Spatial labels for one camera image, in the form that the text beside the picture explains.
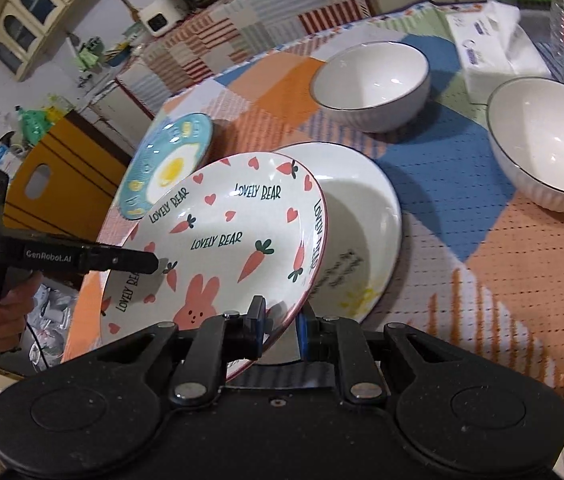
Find carrot rabbit print plate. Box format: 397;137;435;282
98;151;329;381

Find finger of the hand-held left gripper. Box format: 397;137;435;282
82;244;160;276

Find small white clock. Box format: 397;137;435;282
139;0;185;37

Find white plate with yellow print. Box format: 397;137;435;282
272;142;403;323

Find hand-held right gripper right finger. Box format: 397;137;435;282
298;312;458;404

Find yellow board with handle hole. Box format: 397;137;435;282
4;110;132;241

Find blue fried egg plate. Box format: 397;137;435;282
118;112;214;221

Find clear plastic bag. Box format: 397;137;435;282
24;282;80;363

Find person's left hand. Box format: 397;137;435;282
0;270;42;357

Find green plastic bag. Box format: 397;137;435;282
14;95;75;151

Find patchwork cloth cover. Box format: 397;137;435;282
116;0;370;126

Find cream cabinet with arched doors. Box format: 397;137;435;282
0;0;117;83

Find white tissue pack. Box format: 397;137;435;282
445;1;553;98

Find white ribbed bowl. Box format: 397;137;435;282
310;41;431;133
486;76;564;212

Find checked tablecloth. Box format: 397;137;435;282
62;0;564;401

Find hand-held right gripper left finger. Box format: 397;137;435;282
94;296;267;407

